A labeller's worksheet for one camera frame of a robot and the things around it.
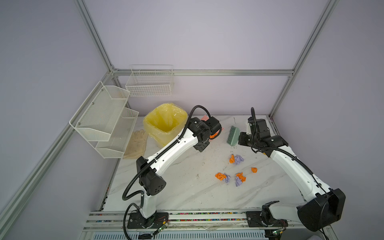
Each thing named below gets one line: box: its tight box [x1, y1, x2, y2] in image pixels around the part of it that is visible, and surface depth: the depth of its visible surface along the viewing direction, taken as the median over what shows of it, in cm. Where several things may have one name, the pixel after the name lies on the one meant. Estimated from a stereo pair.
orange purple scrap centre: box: [215, 172, 231, 183], surface depth 88 cm
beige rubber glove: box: [123, 129, 149, 159], surface depth 104 cm
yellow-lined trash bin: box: [143, 103, 188, 148], surface depth 92 cm
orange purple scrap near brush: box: [229, 154, 244, 165], surface depth 95 cm
